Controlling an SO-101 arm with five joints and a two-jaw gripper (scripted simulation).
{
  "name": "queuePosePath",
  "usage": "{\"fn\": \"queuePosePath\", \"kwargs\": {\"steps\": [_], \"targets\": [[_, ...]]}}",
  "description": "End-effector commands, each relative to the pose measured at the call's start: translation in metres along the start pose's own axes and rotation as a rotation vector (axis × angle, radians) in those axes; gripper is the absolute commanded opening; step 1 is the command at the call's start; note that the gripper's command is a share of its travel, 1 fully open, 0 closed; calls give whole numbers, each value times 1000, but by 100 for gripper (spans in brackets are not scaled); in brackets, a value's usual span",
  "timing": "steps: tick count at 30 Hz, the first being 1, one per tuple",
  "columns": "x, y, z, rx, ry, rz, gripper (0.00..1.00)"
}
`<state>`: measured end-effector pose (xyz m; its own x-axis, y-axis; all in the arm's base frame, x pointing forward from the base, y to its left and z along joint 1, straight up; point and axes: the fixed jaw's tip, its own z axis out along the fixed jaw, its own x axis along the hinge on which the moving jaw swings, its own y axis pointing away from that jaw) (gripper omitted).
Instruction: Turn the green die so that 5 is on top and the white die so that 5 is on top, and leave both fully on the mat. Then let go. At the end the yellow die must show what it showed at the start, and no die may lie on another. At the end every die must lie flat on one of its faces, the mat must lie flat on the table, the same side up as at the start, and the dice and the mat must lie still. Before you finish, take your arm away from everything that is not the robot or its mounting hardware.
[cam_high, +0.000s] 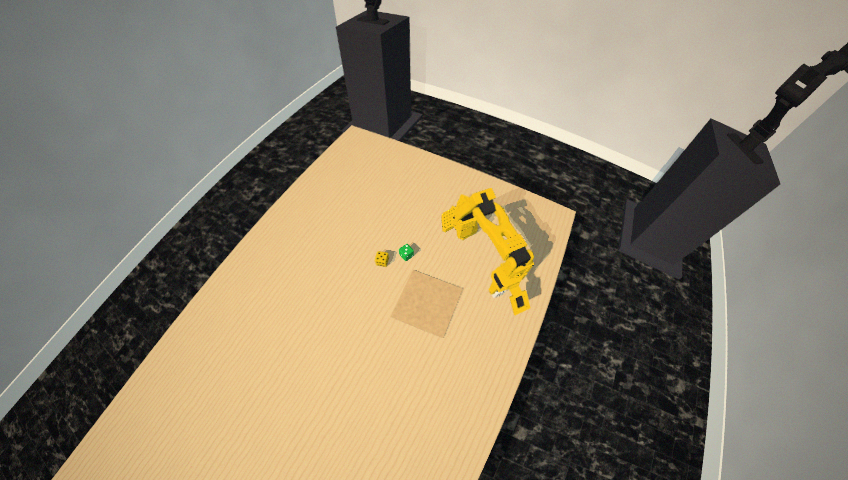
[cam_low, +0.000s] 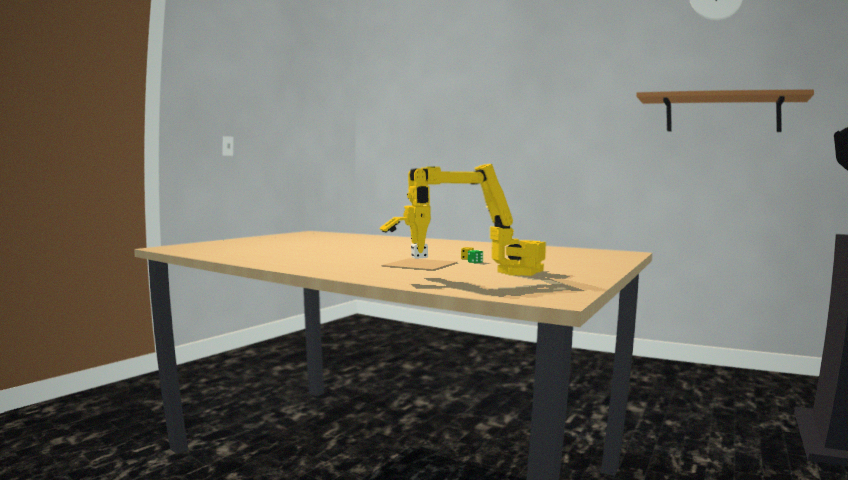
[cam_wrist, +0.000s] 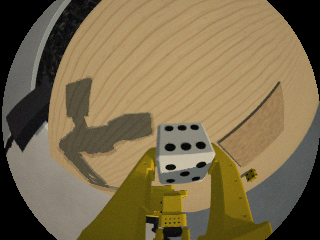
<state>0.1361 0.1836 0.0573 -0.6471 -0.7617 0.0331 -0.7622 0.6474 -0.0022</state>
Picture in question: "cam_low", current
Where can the brown textured mat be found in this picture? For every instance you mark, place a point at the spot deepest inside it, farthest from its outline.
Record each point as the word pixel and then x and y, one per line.
pixel 420 264

